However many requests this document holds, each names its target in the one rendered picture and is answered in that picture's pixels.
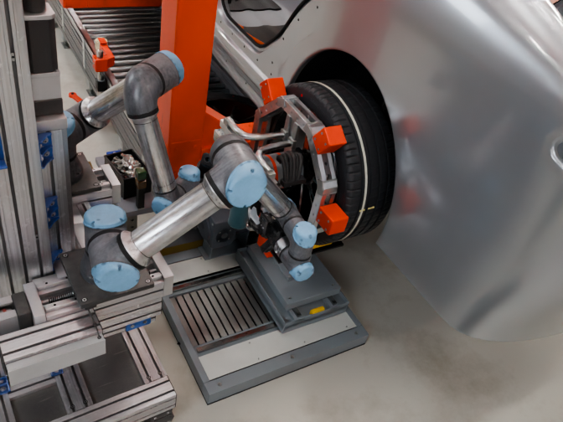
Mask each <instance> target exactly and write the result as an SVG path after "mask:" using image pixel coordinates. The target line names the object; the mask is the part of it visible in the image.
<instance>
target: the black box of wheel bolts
mask: <svg viewBox="0 0 563 422"><path fill-rule="evenodd" d="M104 158H105V164H109V165H110V166H111V169H112V171H113V172H114V173H115V175H116V177H117V179H118V181H119V182H120V184H121V197H122V198H123V199H127V198H132V197H135V196H136V195H137V187H136V185H135V178H136V175H135V169H136V168H138V167H145V169H146V171H147V179H146V181H147V187H146V188H145V193H149V192H151V190H152V182H151V179H150V176H149V173H148V170H147V166H146V164H145V163H144V161H143V160H142V159H141V158H140V157H139V156H138V155H137V154H136V153H135V152H134V150H133V149H128V150H124V151H120V152H114V153H111V154H107V155H104Z"/></svg>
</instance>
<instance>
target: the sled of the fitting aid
mask: <svg viewBox="0 0 563 422"><path fill-rule="evenodd" d="M247 250H248V246H246V247H242V248H239V249H237V252H236V257H235V259H236V261H237V262H238V264H239V266H240V268H241V269H242V270H243V272H244V273H245V275H246V277H247V279H248V280H249V282H250V283H251V284H252V286H253V288H254V289H255V291H256V293H257V295H258V296H259V297H260V298H261V301H262V302H263V304H264V305H265V307H266V309H267V310H268V311H269V313H270V315H271V317H272V318H273V320H274V322H275V323H276V324H277V326H278V328H279V329H280V331H281V333H285V332H290V331H292V330H295V329H298V328H299V327H304V326H306V325H309V324H312V323H314V322H318V321H321V320H323V319H326V318H329V317H333V316H336V315H338V314H340V313H343V312H346V309H347V307H348V305H349V300H348V299H347V298H346V296H345V295H344V294H343V292H342V291H339V293H338V294H336V295H333V296H329V297H326V298H323V299H321V300H318V301H313V302H310V303H307V304H305V305H302V306H298V307H295V308H292V309H290V310H287V311H286V310H285V308H284V307H283V305H282V304H281V303H280V301H279V300H278V298H277V297H276V295H275V293H274V292H273V290H272V289H271V287H270V286H269V284H268V283H267V281H266V279H265V278H264V276H263V275H262V273H261V272H260V271H259V269H258V267H257V266H256V264H255V262H254V261H253V259H252V258H251V257H250V255H249V254H248V252H247Z"/></svg>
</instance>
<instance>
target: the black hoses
mask: <svg viewBox="0 0 563 422"><path fill-rule="evenodd" d="M303 156H304V152H303V151H302V149H301V148H300V147H297V148H296V151H295V152H292V151H286V152H285V153H282V154H281V155H278V156H276V160H277V161H278V162H279V164H282V173H283V178H282V179H281V181H280V184H281V185H282V186H283V187H284V188H285V187H290V186H294V185H298V184H303V183H305V182H306V178H305V177H304V176H303V175H301V174H302V166H303Z"/></svg>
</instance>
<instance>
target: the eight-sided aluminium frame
mask: <svg viewBox="0 0 563 422"><path fill-rule="evenodd" d="M283 111H285V112H286V113H287V114H289V115H290V117H291V118H292V119H293V120H294V121H295V122H296V123H297V124H298V125H299V127H300V128H301V129H302V130H303V131H304V132H305V133H306V135H307V140H308V145H309V148H310V152H311V157H312V164H313V168H314V172H315V176H316V180H317V185H318V186H317V191H316V194H315V197H314V200H313V203H312V208H311V212H310V214H309V218H308V222H309V223H311V224H312V225H314V226H315V227H316V228H317V231H318V233H321V232H323V231H324V230H323V228H322V227H321V226H320V225H319V223H318V222H317V221H316V218H317V215H318V210H319V208H320V206H323V205H328V204H331V203H333V200H334V197H335V194H336V193H337V188H338V184H337V180H338V179H337V178H336V176H335V171H334V167H333V160H332V156H331V152H329V153H324V154H319V155H318V154H317V151H316V147H315V145H314V142H313V139H312V137H313V136H314V135H315V134H317V133H318V132H319V131H321V130H322V129H323V128H324V127H325V125H324V124H323V123H322V121H320V120H319V119H318V118H317V117H316V116H315V115H314V114H313V113H312V112H311V111H310V110H309V109H308V108H307V107H306V106H305V105H304V104H303V103H302V102H301V101H300V100H299V98H298V97H296V96H295V95H281V96H280V97H277V98H276V99H275V100H273V101H271V102H269V103H267V104H266V105H264V106H262V107H261V108H258V109H257V110H256V113H255V115H254V117H255V119H254V124H253V128H252V133H269V130H270V125H271V118H272V117H273V116H275V115H277V114H279V113H281V112H283ZM266 143H267V140H263V141H252V140H251V142H250V147H251V150H252V151H253V152H254V153H255V154H256V151H257V150H258V149H259V148H260V147H263V146H265V145H266Z"/></svg>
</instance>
